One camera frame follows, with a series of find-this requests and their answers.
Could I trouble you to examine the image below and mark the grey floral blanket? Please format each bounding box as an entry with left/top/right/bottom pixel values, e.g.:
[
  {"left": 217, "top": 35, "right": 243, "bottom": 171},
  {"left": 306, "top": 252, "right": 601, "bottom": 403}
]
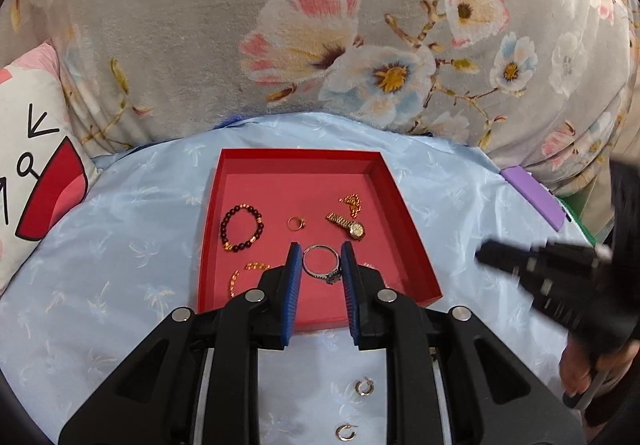
[{"left": 0, "top": 0, "right": 640, "bottom": 236}]

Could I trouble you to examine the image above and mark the gold cuff bracelet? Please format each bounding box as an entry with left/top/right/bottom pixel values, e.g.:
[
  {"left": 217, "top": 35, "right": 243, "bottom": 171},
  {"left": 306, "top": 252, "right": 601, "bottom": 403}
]
[{"left": 229, "top": 261, "right": 271, "bottom": 301}]

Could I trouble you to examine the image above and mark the red cardboard box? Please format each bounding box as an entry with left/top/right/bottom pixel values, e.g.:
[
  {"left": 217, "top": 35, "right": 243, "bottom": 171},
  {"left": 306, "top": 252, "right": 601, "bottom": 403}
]
[{"left": 196, "top": 148, "right": 443, "bottom": 332}]

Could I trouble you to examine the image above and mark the black and gold bead bracelet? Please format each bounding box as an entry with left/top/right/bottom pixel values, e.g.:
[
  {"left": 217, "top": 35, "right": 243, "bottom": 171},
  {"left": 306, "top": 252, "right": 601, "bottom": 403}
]
[{"left": 220, "top": 205, "right": 265, "bottom": 254}]

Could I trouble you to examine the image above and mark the gold bead chain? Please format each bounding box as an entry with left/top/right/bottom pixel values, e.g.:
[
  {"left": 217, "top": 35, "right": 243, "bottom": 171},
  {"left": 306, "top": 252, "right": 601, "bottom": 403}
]
[{"left": 339, "top": 192, "right": 363, "bottom": 217}]

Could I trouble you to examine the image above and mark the gold wristwatch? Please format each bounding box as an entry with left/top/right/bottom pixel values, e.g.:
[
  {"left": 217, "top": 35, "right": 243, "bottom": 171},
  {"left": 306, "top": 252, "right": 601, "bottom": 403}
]
[{"left": 326, "top": 212, "right": 367, "bottom": 241}]

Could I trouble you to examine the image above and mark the green cloth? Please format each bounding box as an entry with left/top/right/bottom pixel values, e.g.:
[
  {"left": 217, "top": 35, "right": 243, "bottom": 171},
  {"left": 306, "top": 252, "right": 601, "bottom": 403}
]
[{"left": 557, "top": 198, "right": 598, "bottom": 246}]

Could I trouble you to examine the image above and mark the white cat face pillow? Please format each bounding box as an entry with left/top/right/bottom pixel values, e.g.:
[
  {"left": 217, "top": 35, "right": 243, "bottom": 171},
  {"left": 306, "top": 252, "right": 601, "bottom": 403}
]
[{"left": 0, "top": 42, "right": 98, "bottom": 293}]

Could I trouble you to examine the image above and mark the purple flat object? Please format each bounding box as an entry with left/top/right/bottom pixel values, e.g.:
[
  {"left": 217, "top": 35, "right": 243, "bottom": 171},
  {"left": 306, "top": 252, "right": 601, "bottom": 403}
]
[{"left": 500, "top": 166, "right": 568, "bottom": 232}]

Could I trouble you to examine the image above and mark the silver gemstone ring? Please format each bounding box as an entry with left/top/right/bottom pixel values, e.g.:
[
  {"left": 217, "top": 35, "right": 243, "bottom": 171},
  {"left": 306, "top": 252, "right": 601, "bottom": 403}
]
[{"left": 301, "top": 245, "right": 346, "bottom": 285}]

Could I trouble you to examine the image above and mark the person's right hand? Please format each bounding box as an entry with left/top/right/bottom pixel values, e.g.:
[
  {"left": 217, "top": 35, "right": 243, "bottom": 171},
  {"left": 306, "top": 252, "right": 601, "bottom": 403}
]
[{"left": 559, "top": 340, "right": 626, "bottom": 408}]

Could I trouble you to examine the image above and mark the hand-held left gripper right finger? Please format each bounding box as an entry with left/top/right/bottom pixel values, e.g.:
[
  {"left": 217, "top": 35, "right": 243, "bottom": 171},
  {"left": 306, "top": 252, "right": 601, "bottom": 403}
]
[{"left": 340, "top": 241, "right": 586, "bottom": 445}]

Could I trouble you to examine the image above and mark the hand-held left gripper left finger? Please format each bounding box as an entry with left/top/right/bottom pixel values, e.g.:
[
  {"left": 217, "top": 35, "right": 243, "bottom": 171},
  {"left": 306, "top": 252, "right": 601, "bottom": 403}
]
[{"left": 59, "top": 242, "right": 303, "bottom": 445}]

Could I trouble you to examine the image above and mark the light blue palm print sheet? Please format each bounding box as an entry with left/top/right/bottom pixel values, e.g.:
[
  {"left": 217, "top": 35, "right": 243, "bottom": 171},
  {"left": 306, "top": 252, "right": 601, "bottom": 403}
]
[{"left": 0, "top": 114, "right": 616, "bottom": 445}]

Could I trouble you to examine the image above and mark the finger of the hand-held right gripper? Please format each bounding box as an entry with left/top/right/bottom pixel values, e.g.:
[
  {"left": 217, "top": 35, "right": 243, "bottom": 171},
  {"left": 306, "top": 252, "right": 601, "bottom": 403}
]
[{"left": 475, "top": 240, "right": 551, "bottom": 286}]

